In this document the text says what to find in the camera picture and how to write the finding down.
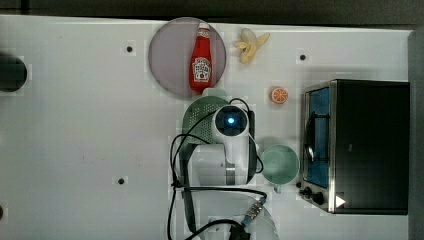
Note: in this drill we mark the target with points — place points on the green plastic strainer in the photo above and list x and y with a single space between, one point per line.
197 119

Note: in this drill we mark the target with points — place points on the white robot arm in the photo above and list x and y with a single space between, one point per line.
213 165

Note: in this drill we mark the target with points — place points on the red ketchup bottle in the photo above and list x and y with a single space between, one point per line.
200 67

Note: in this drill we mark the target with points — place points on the orange slice toy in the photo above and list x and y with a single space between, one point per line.
278 95

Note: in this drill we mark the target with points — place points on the grey round plate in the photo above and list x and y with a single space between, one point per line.
170 52

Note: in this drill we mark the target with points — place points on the green mug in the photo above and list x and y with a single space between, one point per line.
281 165

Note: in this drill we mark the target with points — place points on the peeled toy banana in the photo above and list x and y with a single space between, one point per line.
249 44

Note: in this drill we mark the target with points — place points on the black toaster oven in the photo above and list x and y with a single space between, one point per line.
355 147

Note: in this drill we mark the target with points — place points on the black cylinder object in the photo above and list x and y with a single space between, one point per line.
13 73

